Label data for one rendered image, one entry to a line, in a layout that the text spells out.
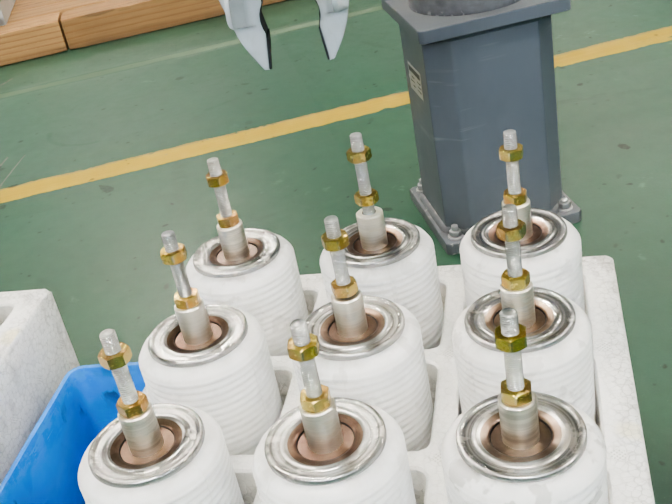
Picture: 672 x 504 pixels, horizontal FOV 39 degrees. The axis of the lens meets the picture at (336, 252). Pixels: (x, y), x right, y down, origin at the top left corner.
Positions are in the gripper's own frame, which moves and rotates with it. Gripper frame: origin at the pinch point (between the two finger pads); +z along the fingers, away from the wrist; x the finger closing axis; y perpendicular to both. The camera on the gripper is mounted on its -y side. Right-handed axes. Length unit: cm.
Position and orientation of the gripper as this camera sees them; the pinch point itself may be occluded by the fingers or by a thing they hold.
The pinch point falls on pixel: (296, 38)
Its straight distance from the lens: 59.8
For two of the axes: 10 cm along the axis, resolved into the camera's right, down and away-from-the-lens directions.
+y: 0.0, 5.0, -8.6
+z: 1.7, 8.5, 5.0
